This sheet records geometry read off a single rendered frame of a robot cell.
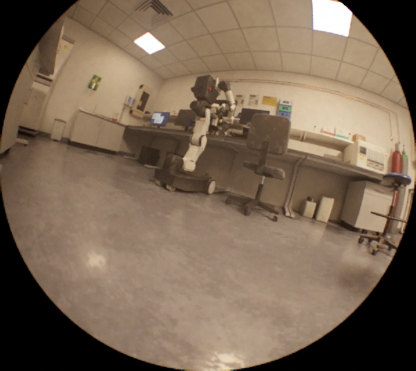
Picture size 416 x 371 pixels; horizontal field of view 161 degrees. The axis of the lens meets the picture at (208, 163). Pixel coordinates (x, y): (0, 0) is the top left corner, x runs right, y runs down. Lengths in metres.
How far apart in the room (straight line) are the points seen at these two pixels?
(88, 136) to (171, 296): 3.21
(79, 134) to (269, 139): 3.20
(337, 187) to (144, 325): 2.71
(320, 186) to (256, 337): 2.42
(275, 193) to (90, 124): 3.68
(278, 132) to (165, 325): 1.41
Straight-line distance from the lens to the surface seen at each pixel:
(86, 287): 0.42
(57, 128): 3.59
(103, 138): 3.47
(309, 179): 2.58
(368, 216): 2.32
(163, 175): 1.51
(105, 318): 0.38
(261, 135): 1.41
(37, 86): 3.26
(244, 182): 2.59
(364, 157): 2.30
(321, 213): 2.26
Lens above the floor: 0.34
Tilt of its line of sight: 1 degrees up
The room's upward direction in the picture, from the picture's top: 15 degrees clockwise
